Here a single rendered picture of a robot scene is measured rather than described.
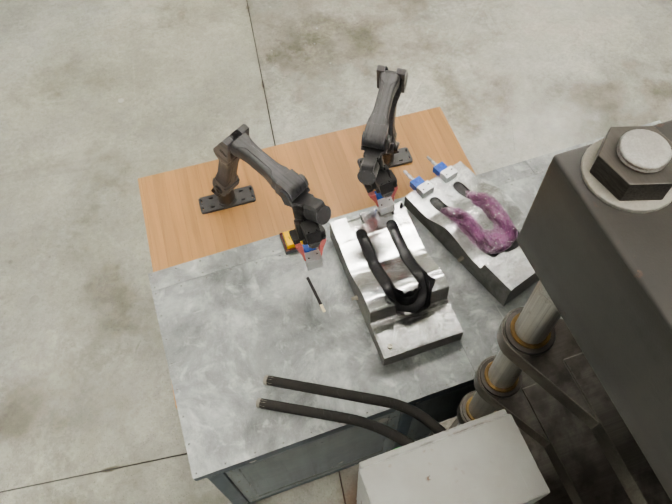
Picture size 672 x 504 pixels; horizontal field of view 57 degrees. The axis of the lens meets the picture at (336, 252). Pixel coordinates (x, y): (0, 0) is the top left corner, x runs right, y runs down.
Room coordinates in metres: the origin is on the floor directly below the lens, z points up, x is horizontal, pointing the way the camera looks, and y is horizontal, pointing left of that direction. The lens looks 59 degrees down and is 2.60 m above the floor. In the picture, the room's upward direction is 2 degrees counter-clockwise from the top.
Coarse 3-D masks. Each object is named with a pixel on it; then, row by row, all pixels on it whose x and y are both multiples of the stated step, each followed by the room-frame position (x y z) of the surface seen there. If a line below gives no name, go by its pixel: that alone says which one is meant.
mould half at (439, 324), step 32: (384, 224) 1.12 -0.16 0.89; (352, 256) 1.01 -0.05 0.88; (384, 256) 1.00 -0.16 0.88; (416, 256) 1.00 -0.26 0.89; (352, 288) 0.92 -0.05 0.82; (448, 288) 0.86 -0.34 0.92; (384, 320) 0.79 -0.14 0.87; (416, 320) 0.78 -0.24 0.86; (448, 320) 0.78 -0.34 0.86; (384, 352) 0.68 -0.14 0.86; (416, 352) 0.69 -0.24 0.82
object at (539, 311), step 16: (544, 288) 0.44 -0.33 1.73; (528, 304) 0.45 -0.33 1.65; (544, 304) 0.43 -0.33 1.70; (528, 320) 0.43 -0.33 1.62; (544, 320) 0.42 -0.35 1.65; (528, 336) 0.42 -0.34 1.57; (544, 336) 0.42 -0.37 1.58; (496, 368) 0.44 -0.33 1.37; (512, 368) 0.42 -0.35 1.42; (496, 384) 0.43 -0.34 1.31; (512, 384) 0.42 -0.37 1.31; (480, 400) 0.43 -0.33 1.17; (480, 416) 0.42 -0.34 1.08
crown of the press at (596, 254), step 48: (624, 144) 0.45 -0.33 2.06; (576, 192) 0.43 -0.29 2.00; (624, 192) 0.41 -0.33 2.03; (528, 240) 0.46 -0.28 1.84; (576, 240) 0.40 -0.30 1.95; (624, 240) 0.36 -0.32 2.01; (576, 288) 0.36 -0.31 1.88; (624, 288) 0.31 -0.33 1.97; (576, 336) 0.32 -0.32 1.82; (624, 336) 0.28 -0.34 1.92; (624, 384) 0.24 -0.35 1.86
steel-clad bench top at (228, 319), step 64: (512, 192) 1.30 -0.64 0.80; (256, 256) 1.07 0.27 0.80; (448, 256) 1.04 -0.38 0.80; (192, 320) 0.84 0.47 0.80; (256, 320) 0.83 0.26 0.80; (320, 320) 0.82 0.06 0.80; (192, 384) 0.62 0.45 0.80; (256, 384) 0.62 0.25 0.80; (320, 384) 0.61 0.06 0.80; (384, 384) 0.60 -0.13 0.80; (448, 384) 0.60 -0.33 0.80; (192, 448) 0.43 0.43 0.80; (256, 448) 0.43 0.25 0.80
